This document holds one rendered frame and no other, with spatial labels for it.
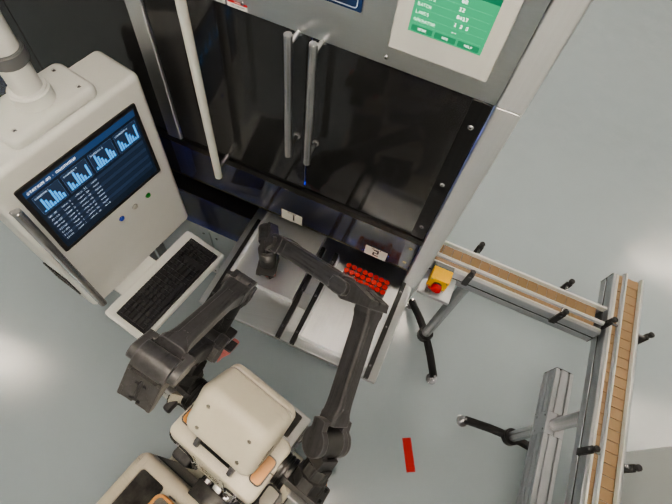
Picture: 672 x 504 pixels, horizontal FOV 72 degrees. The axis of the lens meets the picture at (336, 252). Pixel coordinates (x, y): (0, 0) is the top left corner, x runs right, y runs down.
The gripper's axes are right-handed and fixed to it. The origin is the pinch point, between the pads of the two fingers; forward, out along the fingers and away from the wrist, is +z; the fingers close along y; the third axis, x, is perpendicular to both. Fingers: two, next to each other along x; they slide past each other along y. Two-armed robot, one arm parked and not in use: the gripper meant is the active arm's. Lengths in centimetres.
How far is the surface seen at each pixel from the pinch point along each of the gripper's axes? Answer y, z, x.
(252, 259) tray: 5.8, 4.4, 8.0
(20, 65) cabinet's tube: 6, -78, 55
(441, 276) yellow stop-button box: 6, -11, -62
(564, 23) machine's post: 11, -109, -54
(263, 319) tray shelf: -17.0, 3.8, -1.8
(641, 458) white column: -32, 64, -183
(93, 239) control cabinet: -8, -20, 55
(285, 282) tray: -1.2, 4.1, -6.5
